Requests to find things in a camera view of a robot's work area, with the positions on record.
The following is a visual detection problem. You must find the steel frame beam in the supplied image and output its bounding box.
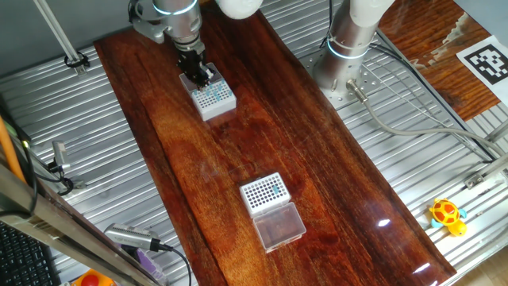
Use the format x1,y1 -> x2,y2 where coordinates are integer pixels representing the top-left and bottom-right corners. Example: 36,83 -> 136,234
0,160 -> 160,286

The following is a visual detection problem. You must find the large brown wooden board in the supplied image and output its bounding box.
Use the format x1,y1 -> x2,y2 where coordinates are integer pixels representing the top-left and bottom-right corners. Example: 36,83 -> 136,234
93,0 -> 457,286

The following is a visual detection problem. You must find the purple pipette tip box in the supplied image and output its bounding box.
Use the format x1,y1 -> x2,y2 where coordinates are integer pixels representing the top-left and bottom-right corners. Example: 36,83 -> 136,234
133,245 -> 170,285

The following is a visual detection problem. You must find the black depth camera cable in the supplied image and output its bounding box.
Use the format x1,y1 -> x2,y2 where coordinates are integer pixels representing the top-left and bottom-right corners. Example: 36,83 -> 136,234
158,242 -> 193,286

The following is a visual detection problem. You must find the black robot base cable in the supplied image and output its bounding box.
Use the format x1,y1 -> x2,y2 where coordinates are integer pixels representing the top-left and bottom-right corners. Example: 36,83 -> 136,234
368,41 -> 497,163

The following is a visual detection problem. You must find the orange box red button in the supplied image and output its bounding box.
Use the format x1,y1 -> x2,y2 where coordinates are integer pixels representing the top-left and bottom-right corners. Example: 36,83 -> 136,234
71,269 -> 116,286

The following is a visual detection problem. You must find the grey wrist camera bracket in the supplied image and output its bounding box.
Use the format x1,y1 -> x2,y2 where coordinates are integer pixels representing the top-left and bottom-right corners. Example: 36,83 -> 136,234
132,17 -> 170,44

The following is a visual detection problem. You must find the yellow orange toy turtle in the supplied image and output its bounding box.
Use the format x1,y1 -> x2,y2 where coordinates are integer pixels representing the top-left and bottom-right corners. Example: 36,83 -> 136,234
428,197 -> 468,238

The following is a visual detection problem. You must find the black pole clamp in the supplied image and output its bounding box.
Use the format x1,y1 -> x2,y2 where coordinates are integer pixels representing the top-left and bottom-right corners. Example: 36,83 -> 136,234
63,51 -> 90,69

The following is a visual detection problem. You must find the silver depth camera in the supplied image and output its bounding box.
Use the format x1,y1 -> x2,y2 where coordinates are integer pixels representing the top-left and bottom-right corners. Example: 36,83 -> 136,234
103,222 -> 162,253

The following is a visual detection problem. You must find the white pipette tip holder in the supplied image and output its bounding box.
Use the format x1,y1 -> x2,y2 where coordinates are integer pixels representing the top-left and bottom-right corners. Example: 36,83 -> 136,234
178,62 -> 238,122
239,171 -> 308,254

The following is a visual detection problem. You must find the worn brown wooden board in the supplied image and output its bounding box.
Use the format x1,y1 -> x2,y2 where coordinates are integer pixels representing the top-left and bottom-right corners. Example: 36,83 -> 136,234
376,0 -> 502,122

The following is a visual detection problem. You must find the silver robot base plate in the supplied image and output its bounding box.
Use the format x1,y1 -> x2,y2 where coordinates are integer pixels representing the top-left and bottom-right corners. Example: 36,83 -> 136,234
299,51 -> 384,110

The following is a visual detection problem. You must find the small silver mounted camera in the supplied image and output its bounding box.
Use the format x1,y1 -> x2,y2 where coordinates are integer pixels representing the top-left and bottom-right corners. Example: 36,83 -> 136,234
52,141 -> 71,171

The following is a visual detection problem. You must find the orange tube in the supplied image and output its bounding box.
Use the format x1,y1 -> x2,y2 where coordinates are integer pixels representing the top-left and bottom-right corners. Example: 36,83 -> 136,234
0,117 -> 25,184

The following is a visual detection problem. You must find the aluminium pole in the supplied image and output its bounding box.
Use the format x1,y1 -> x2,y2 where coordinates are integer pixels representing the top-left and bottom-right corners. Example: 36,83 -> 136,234
33,0 -> 89,77

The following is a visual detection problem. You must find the white fiducial tag paper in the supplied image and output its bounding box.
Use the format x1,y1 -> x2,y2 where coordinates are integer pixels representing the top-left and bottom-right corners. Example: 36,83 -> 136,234
456,34 -> 508,108

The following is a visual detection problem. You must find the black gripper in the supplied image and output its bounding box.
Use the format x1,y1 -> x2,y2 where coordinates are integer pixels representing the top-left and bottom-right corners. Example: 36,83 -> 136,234
176,44 -> 216,91

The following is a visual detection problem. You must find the aluminium profile bracket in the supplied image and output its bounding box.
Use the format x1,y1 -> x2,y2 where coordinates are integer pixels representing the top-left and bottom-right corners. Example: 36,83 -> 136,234
464,118 -> 508,190

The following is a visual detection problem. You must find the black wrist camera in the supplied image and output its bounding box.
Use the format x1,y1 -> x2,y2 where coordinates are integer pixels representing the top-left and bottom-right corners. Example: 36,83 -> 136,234
127,0 -> 140,24

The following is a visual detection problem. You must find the grey cable metal connector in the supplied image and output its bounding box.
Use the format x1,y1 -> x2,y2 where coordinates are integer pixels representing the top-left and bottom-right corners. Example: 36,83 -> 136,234
345,78 -> 508,158

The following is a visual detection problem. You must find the black keyboard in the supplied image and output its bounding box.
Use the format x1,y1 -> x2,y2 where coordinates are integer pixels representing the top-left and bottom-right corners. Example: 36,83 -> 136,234
0,221 -> 63,286

